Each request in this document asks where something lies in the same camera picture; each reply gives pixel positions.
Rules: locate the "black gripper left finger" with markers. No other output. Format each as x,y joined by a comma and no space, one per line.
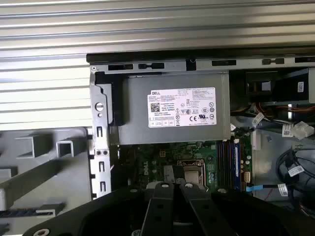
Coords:
157,211

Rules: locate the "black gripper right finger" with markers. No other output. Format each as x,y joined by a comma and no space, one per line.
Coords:
211,216

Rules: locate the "black RAM slot row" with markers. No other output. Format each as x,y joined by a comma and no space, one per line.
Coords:
222,167

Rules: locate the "blue RAM stick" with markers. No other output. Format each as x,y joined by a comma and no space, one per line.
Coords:
237,167

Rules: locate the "silver CPU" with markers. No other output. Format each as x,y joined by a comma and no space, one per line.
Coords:
190,175

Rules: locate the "green motherboard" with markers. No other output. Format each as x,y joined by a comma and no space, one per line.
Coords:
147,157

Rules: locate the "CPU socket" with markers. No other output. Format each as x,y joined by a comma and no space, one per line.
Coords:
194,163

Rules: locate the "grey parts rack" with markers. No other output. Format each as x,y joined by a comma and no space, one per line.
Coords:
73,186

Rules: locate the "grey power supply unit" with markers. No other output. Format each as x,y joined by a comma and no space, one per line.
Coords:
137,110

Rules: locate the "black PC case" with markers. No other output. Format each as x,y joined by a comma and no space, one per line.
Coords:
101,123

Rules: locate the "white power connector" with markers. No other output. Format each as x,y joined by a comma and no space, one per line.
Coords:
304,130

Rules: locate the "optical drive with white label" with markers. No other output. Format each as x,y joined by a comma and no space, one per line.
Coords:
288,86

